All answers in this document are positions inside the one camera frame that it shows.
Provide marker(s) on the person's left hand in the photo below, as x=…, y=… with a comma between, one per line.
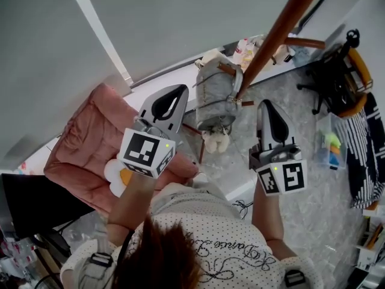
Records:
x=182, y=172

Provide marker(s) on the white tote bag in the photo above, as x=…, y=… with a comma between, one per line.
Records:
x=282, y=55

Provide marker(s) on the brown wooden coat rack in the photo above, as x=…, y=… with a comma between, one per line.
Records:
x=270, y=38

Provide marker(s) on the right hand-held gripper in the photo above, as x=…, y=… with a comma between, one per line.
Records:
x=293, y=176

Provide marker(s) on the person's right forearm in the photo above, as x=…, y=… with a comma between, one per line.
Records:
x=267, y=215

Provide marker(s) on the white flat floor box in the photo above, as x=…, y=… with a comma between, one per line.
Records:
x=240, y=190

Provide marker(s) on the pink cushioned chair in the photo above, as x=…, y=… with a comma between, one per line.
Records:
x=84, y=149

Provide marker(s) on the white desk organizer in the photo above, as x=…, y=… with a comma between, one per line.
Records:
x=371, y=236

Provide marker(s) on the person's left forearm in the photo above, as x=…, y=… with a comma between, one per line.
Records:
x=129, y=209

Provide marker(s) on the black side table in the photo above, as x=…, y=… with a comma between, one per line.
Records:
x=39, y=203

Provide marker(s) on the cream fluffy bag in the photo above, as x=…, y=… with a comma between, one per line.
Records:
x=210, y=57

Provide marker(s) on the black office chair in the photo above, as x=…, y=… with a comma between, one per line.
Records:
x=334, y=80

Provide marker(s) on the white plastic snack bag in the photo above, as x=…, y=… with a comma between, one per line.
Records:
x=245, y=51

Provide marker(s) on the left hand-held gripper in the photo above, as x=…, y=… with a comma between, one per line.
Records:
x=136, y=149

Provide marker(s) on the clear plastic storage box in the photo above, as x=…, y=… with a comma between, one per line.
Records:
x=323, y=128

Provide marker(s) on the blue soft item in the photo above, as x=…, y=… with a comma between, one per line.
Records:
x=334, y=159

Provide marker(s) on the beige plush charm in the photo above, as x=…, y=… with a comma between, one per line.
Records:
x=215, y=143

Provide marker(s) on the person's gray trousers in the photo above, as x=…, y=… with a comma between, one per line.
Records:
x=192, y=193

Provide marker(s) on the white yellow flower cushion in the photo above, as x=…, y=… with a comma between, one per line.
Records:
x=112, y=173

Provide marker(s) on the yellow green soft item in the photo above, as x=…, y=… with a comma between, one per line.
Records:
x=332, y=140

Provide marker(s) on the black white patterned cloth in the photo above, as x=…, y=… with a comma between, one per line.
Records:
x=365, y=155

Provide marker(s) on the person's white dotted shirt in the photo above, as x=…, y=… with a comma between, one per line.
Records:
x=228, y=236

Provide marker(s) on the light blue cloth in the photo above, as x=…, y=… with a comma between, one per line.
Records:
x=301, y=56

